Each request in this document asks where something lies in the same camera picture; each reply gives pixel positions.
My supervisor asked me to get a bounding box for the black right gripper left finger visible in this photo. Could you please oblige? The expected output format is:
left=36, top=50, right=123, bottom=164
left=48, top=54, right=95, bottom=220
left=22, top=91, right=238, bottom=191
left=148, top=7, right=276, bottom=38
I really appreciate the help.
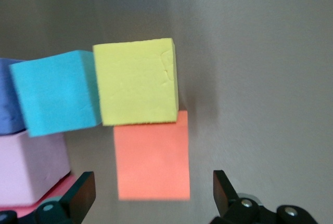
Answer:
left=0, top=171, right=96, bottom=224

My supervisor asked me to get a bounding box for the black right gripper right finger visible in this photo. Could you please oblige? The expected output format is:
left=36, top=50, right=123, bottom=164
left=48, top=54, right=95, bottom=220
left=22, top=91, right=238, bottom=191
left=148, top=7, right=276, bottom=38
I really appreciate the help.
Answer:
left=210, top=169, right=319, bottom=224

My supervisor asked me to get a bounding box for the red foam cube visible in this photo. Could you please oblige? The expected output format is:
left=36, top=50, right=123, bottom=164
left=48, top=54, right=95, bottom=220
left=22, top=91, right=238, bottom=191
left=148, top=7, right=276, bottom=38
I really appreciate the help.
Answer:
left=14, top=173, right=79, bottom=217

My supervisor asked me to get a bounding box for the pink foam cube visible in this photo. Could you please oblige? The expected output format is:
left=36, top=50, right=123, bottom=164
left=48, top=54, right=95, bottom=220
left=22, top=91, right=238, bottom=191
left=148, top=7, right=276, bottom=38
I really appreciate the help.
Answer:
left=0, top=130, right=72, bottom=207

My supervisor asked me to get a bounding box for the orange foam cube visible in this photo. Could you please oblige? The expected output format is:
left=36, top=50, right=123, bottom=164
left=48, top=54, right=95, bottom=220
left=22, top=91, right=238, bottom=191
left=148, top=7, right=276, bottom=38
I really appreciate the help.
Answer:
left=113, top=110, right=191, bottom=201

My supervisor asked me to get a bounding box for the cyan foam cube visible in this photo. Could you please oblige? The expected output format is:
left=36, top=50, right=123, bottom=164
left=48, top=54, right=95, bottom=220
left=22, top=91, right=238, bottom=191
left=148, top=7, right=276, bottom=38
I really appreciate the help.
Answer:
left=9, top=49, right=102, bottom=138

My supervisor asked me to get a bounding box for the purple foam cube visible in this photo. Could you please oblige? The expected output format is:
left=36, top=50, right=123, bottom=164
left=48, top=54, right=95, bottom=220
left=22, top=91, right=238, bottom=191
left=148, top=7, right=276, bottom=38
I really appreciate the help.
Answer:
left=0, top=57, right=27, bottom=135

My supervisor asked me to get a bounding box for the yellow foam cube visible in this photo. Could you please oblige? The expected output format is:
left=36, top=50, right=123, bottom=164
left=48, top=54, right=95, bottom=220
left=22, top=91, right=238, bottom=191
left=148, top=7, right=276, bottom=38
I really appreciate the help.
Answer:
left=93, top=37, right=179, bottom=126

